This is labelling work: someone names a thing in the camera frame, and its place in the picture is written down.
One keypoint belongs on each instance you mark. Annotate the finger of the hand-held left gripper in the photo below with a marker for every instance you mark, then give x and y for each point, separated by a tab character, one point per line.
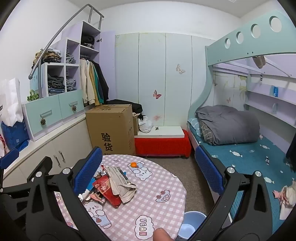
47	163
9	158

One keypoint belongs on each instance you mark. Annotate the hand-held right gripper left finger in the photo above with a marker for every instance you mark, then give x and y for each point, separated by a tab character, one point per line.
89	166

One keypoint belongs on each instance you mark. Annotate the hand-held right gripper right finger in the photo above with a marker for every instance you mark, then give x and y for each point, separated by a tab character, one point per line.
209	171

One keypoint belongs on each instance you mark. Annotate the light blue plastic bin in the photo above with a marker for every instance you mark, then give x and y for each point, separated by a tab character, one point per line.
188	226

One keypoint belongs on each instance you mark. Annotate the person's right hand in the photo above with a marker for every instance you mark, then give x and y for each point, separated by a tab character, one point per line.
163	235

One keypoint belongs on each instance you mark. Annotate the torn silver wrapper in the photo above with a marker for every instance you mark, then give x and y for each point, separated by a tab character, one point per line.
102	170

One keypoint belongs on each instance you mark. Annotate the low white cabinet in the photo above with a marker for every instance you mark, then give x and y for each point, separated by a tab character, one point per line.
46	148

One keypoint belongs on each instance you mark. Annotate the blue bag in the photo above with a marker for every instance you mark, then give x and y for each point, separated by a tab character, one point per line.
16	136

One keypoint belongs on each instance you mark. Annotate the small printed wrapper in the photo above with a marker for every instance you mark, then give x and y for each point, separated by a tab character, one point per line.
96	198

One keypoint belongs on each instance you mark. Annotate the teal candy print bed sheet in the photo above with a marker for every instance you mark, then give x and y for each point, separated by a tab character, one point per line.
242	157

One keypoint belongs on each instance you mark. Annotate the plaid pillow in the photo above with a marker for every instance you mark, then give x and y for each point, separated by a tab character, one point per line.
207	133

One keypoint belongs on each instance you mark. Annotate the large cardboard box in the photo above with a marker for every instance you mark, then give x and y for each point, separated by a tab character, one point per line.
108	129

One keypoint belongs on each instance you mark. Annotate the orange bottle cap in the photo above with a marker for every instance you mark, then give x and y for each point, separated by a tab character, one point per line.
133	164

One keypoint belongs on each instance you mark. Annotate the blue striped pillow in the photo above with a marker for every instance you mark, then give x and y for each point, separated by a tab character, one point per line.
193	126

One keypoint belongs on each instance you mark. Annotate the red covered bench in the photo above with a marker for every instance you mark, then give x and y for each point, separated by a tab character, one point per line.
161	146

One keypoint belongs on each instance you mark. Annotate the grey duvet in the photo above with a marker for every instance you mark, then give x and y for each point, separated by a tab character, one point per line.
233	122

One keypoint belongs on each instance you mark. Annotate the white paper bag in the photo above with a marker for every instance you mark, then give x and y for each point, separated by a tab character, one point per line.
11	102

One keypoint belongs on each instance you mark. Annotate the white board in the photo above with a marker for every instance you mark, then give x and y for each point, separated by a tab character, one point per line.
166	132

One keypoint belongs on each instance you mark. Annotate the pink checkered tablecloth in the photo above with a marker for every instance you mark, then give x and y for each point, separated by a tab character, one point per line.
152	185

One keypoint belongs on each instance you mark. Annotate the purple staircase storage cabinet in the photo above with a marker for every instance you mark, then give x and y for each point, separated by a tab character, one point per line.
69	103

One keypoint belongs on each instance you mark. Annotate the white plastic bag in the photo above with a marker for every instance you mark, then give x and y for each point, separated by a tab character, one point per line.
145	125

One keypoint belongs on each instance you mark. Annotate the black bag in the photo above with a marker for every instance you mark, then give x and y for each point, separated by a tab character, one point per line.
124	103

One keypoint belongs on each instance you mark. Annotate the yellow garment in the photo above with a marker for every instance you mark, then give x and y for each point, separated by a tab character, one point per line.
95	92

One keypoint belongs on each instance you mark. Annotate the red flower sticker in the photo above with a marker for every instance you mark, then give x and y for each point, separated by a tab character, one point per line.
157	117

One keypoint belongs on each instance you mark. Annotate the green garment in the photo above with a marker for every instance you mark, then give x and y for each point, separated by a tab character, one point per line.
100	92

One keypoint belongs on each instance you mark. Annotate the folded dark clothes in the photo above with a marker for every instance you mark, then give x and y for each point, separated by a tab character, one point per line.
55	83

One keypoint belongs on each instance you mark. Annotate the folded blue jeans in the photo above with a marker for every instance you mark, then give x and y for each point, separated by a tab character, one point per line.
71	85

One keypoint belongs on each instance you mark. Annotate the grey metal handrail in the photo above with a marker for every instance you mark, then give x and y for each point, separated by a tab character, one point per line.
41	81

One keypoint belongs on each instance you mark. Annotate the pink and white garment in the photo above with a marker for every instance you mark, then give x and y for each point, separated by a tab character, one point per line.
288	199

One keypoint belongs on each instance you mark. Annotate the cream jacket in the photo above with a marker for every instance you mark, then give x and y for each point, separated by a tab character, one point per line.
86	81

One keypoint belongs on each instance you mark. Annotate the dark cloth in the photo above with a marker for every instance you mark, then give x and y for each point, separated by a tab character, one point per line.
291	148

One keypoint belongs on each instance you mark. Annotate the black coat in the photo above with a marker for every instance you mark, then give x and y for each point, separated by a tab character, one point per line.
103	81

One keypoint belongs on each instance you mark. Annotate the pink butterfly sticker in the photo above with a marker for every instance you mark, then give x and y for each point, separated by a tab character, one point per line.
157	94

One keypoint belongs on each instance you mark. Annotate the small blue box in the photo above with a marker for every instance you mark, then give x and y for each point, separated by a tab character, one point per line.
275	91

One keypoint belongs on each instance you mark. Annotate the beige butterfly sticker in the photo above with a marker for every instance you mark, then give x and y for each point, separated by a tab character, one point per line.
180	68

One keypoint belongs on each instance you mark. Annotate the folded grey jeans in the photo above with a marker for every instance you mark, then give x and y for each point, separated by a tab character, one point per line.
70	59

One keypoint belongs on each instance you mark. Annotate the pile of beige clothes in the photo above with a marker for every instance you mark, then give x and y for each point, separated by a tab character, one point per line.
48	55

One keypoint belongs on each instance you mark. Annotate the white wardrobe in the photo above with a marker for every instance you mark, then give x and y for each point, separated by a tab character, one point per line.
152	69

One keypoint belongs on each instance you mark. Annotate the brown hanging pouch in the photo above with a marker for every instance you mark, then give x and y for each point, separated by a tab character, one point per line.
259	61

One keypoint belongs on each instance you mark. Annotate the folded black clothes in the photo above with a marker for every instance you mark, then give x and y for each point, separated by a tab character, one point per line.
87	40

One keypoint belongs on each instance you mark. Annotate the teal bunk bed frame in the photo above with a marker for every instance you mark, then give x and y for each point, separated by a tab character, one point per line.
245	41

